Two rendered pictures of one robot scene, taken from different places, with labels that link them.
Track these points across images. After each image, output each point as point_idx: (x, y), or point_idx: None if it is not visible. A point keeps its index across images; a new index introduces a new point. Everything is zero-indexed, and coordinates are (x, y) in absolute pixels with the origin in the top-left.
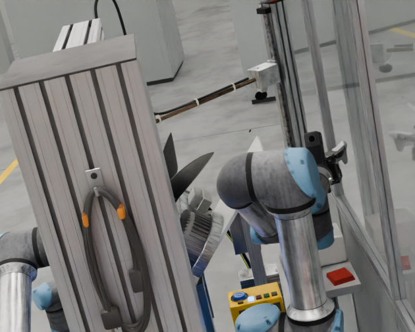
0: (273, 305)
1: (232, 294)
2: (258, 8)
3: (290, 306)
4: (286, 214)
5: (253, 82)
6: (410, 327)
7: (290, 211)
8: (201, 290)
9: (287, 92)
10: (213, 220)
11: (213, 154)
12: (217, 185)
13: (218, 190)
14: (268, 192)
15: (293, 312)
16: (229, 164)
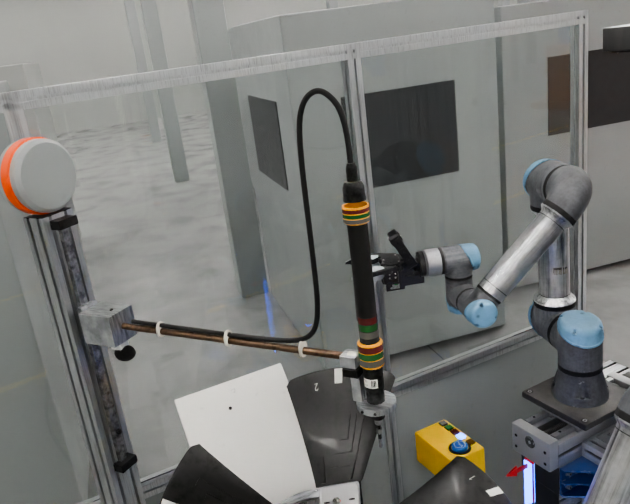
0: (563, 314)
1: (456, 455)
2: (62, 219)
3: (565, 299)
4: None
5: (120, 333)
6: (431, 372)
7: None
8: None
9: (104, 348)
10: (316, 489)
11: (291, 384)
12: (584, 198)
13: (586, 202)
14: None
15: (572, 297)
16: (581, 172)
